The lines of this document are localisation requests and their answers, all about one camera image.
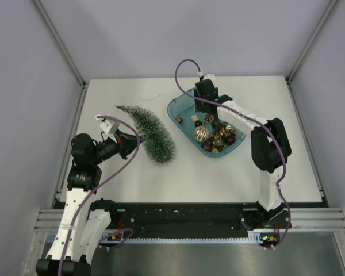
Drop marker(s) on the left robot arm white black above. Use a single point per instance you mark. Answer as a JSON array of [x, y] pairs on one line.
[[84, 217]]

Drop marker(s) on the small green christmas tree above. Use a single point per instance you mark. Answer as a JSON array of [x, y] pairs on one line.
[[157, 141]]

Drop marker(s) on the aluminium corner post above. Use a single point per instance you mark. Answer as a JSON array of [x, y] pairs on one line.
[[311, 42], [56, 38]]

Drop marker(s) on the brown bauble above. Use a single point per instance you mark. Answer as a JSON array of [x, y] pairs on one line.
[[229, 140], [207, 147]]

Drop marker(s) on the right aluminium corner post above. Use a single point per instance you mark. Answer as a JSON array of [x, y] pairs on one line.
[[311, 42]]

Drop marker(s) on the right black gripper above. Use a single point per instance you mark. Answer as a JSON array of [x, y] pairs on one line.
[[199, 107]]

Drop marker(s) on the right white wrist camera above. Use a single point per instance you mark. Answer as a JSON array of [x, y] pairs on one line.
[[203, 76]]

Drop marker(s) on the aluminium front rail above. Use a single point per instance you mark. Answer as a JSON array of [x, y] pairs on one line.
[[303, 219]]

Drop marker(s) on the brown ribbon gold berry sprig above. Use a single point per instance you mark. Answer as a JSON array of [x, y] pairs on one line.
[[217, 139]]

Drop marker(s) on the large silver gold bauble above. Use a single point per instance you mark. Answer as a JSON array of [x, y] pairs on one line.
[[201, 134]]

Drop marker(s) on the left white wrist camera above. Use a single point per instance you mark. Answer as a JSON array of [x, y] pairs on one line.
[[108, 126]]

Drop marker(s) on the large frosted pine cone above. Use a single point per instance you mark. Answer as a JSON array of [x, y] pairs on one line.
[[208, 118]]

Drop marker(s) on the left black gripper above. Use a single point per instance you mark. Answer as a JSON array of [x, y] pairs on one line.
[[126, 143]]

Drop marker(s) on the left aluminium corner post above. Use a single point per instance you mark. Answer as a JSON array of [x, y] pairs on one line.
[[56, 38]]

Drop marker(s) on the teal plastic bin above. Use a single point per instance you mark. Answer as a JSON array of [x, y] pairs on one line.
[[183, 106]]

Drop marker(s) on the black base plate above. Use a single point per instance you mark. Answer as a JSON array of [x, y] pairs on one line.
[[187, 220]]

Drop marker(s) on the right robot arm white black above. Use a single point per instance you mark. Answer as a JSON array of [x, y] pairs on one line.
[[270, 148]]

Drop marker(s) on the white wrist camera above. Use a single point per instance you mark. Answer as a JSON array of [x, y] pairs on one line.
[[203, 76], [108, 126]]

